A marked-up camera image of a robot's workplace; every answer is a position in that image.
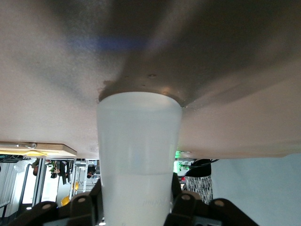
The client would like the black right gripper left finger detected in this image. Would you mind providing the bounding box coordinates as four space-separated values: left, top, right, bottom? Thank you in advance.
7 174 104 226

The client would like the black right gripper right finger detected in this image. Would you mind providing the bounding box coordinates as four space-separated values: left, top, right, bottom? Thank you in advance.
164 173 259 226

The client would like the squeeze bottle with orange cap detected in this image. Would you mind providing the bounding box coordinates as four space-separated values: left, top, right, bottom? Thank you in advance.
96 91 183 226

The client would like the person in patterned skirt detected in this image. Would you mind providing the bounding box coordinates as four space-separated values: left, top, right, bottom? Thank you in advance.
182 159 221 205

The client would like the wooden cutting board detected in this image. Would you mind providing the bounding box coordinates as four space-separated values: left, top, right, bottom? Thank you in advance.
0 141 78 159

